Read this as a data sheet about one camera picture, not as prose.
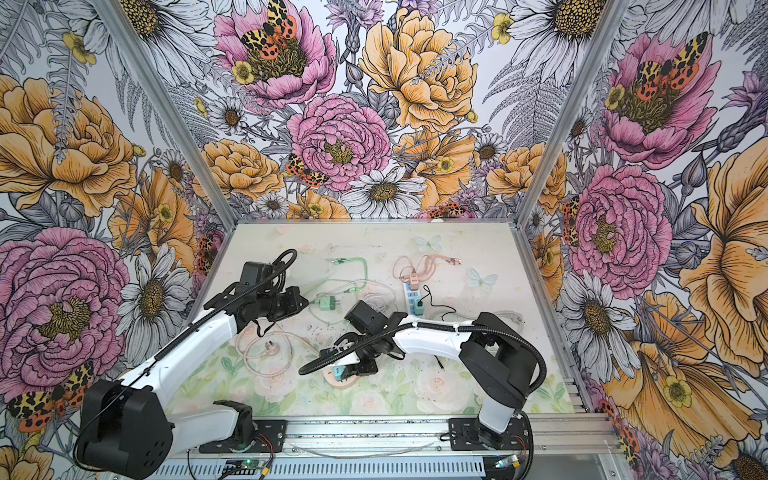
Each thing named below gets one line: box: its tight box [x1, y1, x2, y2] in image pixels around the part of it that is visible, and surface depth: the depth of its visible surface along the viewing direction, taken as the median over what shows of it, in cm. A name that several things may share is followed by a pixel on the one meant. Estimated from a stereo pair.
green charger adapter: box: [319, 296, 341, 311], surface depth 98 cm
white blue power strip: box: [403, 282, 421, 315], surface depth 100 cm
